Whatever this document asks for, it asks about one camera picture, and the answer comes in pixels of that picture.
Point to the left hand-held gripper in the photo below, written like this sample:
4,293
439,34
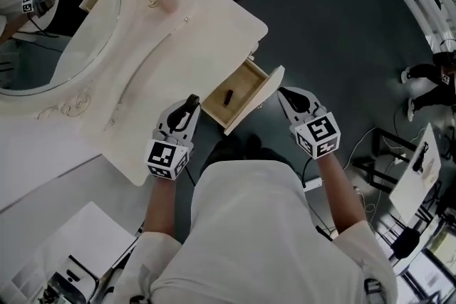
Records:
165,156

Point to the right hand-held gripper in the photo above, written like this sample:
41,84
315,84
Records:
318,135

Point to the small black lipstick tube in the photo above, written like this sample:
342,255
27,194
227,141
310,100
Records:
228,98

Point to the wooden large drawer white front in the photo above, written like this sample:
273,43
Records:
242,85

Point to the person's right forearm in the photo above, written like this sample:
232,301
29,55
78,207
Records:
342,195

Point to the person's left forearm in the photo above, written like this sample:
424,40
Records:
160,206

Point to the cream vanity dressing table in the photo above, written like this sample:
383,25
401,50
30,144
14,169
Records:
199,28

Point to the person's black trousers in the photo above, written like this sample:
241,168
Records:
231,153

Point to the white power strip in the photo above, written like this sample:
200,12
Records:
313,184

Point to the oval white-framed mirror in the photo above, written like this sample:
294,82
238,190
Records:
71,46

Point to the black device on board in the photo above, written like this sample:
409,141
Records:
420,156

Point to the person's white shirt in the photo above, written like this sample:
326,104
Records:
249,242

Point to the white table board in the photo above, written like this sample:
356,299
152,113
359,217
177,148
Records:
409,188

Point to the white flat cabinet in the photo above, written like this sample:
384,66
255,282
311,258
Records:
89,231

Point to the black chair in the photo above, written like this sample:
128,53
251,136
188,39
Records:
406,242

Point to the white and black robot unit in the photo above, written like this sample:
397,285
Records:
71,277

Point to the black frame stand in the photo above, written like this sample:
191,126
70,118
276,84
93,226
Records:
378,142

